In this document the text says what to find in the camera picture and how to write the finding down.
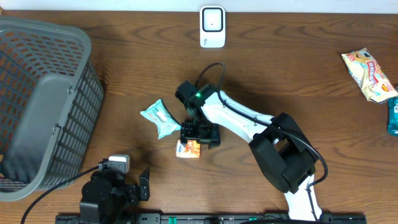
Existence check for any orange small snack box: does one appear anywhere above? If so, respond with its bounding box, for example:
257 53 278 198
175 140 201 159

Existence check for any light blue wipes pack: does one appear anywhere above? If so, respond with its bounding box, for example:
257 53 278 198
140 99 181 139

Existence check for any cream chips snack bag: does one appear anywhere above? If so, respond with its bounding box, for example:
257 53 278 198
341 48 397 103

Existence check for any blue mouthwash bottle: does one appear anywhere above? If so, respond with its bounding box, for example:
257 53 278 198
387 97 398 136

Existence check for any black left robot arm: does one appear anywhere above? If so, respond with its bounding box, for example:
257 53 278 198
76 168 150 224

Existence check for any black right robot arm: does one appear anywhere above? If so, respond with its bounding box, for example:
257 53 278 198
175 81 325 221

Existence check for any white barcode scanner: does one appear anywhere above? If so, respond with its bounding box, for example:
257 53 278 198
200 6 226 48

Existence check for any grey plastic mesh basket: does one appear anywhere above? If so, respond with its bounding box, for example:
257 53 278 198
1 16 104 202

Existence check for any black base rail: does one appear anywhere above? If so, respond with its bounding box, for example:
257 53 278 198
55 212 368 224

